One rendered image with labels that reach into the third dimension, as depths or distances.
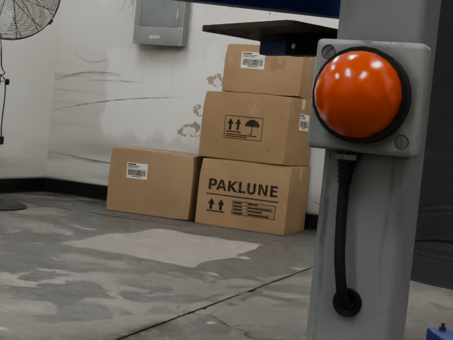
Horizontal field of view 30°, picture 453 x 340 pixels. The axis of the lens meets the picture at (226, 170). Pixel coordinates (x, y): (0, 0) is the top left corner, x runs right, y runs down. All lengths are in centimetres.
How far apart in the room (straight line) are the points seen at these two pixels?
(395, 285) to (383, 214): 3
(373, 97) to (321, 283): 10
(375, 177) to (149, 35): 562
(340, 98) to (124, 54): 586
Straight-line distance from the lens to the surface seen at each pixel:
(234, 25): 266
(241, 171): 522
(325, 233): 40
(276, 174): 514
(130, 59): 617
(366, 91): 35
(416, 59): 38
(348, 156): 38
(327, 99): 36
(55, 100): 649
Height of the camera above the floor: 63
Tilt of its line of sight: 3 degrees down
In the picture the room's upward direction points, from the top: 6 degrees clockwise
